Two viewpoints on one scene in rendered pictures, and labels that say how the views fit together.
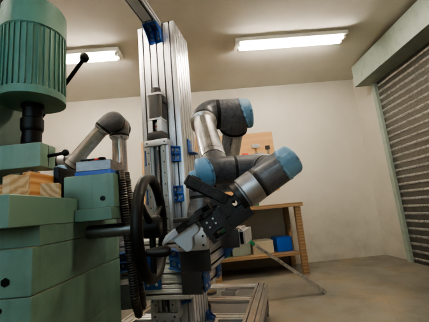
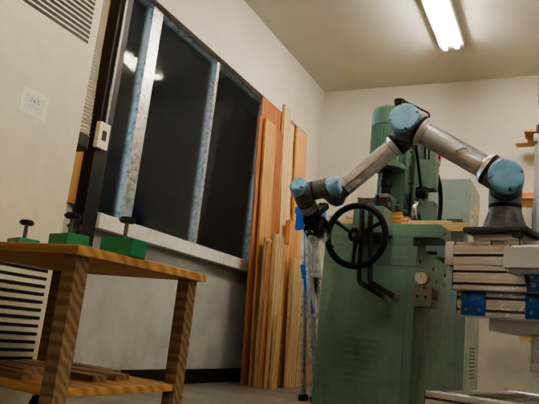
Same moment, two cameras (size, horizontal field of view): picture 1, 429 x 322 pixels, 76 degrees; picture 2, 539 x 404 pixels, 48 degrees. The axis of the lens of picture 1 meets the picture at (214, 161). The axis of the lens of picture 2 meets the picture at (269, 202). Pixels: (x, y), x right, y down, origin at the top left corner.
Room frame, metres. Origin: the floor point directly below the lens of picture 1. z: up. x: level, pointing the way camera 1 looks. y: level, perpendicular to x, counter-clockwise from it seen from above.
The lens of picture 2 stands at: (1.64, -2.26, 0.37)
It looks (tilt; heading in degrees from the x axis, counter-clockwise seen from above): 12 degrees up; 118
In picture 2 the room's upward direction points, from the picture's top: 6 degrees clockwise
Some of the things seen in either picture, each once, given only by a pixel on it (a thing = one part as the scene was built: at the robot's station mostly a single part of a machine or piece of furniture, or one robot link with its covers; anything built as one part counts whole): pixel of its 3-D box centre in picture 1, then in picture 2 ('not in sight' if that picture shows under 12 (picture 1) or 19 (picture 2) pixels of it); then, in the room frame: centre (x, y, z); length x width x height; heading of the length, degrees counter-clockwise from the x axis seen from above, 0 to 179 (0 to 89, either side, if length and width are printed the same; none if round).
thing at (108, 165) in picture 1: (101, 168); (374, 203); (0.79, 0.33, 0.99); 0.13 x 0.11 x 0.06; 179
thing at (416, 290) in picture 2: (119, 294); (426, 298); (1.03, 0.38, 0.58); 0.12 x 0.08 x 0.08; 89
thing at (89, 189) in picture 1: (100, 193); (372, 218); (0.78, 0.33, 0.91); 0.15 x 0.14 x 0.09; 179
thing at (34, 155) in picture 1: (25, 161); (386, 205); (0.77, 0.55, 1.03); 0.14 x 0.07 x 0.09; 89
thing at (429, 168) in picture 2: not in sight; (428, 175); (0.93, 0.74, 1.22); 0.09 x 0.08 x 0.15; 89
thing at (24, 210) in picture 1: (71, 212); (378, 232); (0.78, 0.42, 0.87); 0.61 x 0.30 x 0.06; 179
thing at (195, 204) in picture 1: (202, 205); (504, 218); (1.37, 0.08, 0.87); 0.15 x 0.15 x 0.10
